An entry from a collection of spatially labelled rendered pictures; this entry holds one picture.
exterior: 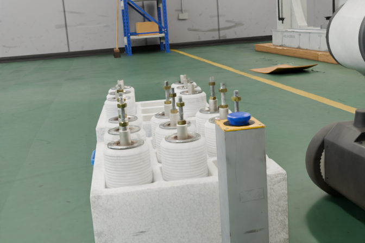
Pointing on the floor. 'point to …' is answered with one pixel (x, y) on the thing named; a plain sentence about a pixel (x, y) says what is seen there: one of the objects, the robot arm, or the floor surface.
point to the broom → (117, 22)
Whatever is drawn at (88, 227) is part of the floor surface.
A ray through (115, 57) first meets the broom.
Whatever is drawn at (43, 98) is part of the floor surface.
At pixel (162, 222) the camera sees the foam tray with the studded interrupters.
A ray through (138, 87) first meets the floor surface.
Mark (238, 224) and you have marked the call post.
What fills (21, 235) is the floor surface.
